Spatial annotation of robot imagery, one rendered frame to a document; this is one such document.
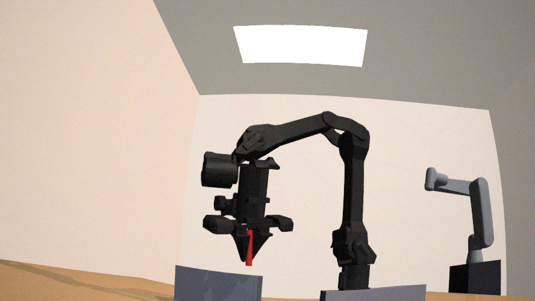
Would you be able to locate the dark red peg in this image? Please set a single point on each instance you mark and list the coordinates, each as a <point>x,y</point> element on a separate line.
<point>249,255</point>

